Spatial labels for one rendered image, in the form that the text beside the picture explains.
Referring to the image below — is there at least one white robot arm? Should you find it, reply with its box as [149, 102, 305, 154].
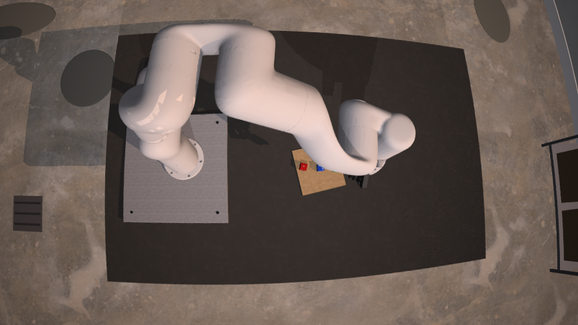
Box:
[119, 23, 415, 180]

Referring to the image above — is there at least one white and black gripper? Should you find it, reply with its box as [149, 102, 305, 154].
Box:
[348, 161, 385, 189]

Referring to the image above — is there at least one tan square mat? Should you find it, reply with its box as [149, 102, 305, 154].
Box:
[292, 149, 346, 195]

